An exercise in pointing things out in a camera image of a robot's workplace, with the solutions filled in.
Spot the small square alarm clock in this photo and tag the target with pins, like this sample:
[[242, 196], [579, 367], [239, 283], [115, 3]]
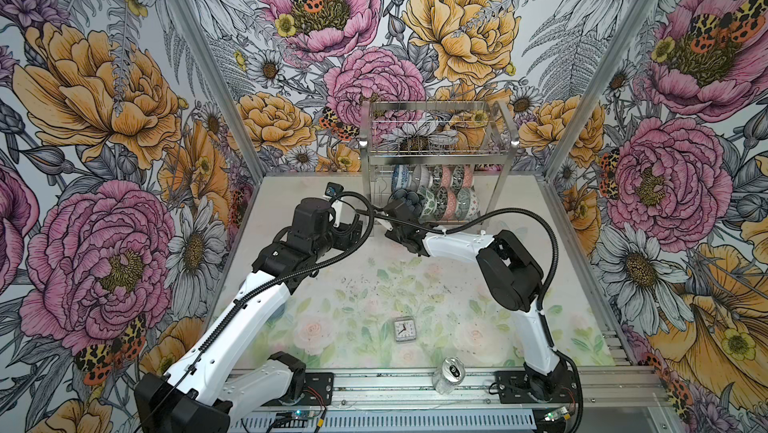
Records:
[[404, 329]]

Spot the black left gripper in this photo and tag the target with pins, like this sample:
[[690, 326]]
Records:
[[344, 231]]

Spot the stainless steel dish rack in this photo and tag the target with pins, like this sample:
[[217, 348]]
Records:
[[437, 132]]

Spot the purple striped bowl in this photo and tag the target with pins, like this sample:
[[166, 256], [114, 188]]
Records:
[[421, 176]]

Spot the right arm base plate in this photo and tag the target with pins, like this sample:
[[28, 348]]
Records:
[[510, 386]]

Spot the silver drink can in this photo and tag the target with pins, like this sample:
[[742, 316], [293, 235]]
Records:
[[448, 376]]

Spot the dark navy wave bowl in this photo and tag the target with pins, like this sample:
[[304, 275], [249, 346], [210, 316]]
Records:
[[411, 198]]

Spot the white vented cable duct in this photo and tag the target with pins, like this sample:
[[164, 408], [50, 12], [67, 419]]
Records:
[[401, 420]]

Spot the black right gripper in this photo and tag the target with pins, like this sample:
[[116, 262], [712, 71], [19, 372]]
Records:
[[390, 234]]

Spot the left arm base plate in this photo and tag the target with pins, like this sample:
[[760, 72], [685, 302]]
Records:
[[318, 388]]

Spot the blue floral bowl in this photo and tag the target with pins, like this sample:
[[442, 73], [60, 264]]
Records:
[[401, 177]]

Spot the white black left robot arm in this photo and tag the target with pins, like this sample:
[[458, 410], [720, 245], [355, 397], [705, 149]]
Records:
[[162, 408]]

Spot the aluminium front rail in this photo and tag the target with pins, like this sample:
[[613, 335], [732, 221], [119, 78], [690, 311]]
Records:
[[411, 388]]

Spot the green circuit board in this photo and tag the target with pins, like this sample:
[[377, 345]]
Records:
[[299, 419]]

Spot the black white patterned bowl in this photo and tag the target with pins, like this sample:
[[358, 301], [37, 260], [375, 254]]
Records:
[[446, 204]]

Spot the green geometric pattern bowl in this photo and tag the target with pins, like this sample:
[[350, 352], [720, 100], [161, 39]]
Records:
[[467, 204]]

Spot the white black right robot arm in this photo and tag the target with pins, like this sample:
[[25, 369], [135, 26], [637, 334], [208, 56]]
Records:
[[514, 279]]

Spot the green leaf print bowl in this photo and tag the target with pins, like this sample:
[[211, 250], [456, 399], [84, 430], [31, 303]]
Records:
[[428, 204]]

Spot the black white floral bowl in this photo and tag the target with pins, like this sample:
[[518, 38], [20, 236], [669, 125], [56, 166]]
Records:
[[462, 177]]

